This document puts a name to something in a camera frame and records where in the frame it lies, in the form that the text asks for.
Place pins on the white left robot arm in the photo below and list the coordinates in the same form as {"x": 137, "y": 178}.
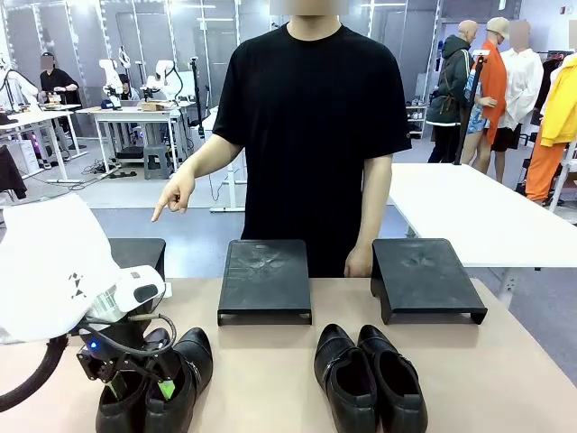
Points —
{"x": 49, "y": 261}

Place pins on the person in black t-shirt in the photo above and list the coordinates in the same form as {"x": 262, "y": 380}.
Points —
{"x": 311, "y": 135}

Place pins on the white desk behind person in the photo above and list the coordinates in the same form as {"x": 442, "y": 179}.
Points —
{"x": 230, "y": 180}

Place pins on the large white table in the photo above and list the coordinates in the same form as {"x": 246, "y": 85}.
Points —
{"x": 473, "y": 212}

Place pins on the white shoe shelf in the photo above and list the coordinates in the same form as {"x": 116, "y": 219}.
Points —
{"x": 417, "y": 115}

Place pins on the white desk with robots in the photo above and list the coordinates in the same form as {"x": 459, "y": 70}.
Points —
{"x": 135, "y": 115}

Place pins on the person's left hand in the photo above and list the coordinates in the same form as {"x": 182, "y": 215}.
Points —
{"x": 358, "y": 264}

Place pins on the black leather shoe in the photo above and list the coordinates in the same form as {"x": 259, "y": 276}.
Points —
{"x": 194, "y": 365}
{"x": 401, "y": 388}
{"x": 342, "y": 379}
{"x": 117, "y": 412}

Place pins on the mannequin in dark jacket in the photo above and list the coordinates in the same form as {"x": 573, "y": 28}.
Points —
{"x": 451, "y": 85}

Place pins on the orange trousers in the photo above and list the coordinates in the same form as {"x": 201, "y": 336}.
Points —
{"x": 543, "y": 171}

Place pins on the person's right forearm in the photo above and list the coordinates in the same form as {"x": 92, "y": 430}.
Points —
{"x": 212, "y": 155}

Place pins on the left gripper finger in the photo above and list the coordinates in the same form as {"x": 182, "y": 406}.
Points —
{"x": 118, "y": 384}
{"x": 167, "y": 383}

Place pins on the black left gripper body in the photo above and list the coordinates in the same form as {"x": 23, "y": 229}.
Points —
{"x": 118, "y": 336}

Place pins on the black hanging garment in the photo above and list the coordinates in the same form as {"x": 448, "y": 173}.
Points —
{"x": 11, "y": 173}

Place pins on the mannequin in orange garment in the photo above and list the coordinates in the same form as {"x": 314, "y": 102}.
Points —
{"x": 489, "y": 90}

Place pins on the person behind robot desk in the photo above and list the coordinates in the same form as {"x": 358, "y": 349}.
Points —
{"x": 128, "y": 88}

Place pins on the white desk with thin legs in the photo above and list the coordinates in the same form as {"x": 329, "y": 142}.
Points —
{"x": 40, "y": 117}

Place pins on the cardboard box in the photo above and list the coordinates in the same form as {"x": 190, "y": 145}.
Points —
{"x": 158, "y": 106}

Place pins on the beige cap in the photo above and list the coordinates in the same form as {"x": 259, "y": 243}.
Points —
{"x": 498, "y": 26}

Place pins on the black shoe stand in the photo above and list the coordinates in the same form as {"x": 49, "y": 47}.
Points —
{"x": 137, "y": 255}
{"x": 421, "y": 279}
{"x": 265, "y": 279}

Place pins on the seated person in black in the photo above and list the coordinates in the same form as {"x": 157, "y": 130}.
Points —
{"x": 57, "y": 83}

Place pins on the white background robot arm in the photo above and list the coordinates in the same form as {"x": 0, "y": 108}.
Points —
{"x": 164, "y": 79}
{"x": 111, "y": 81}

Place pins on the black tripod stand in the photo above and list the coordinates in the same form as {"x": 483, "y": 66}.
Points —
{"x": 197, "y": 99}

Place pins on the person's right hand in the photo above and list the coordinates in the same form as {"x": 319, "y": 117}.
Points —
{"x": 178, "y": 191}

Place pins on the person's left forearm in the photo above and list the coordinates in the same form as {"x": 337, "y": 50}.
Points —
{"x": 375, "y": 203}

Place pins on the grey plastic stool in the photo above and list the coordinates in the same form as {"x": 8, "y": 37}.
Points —
{"x": 158, "y": 162}

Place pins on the yellow hoodie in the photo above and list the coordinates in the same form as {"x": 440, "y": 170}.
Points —
{"x": 561, "y": 104}

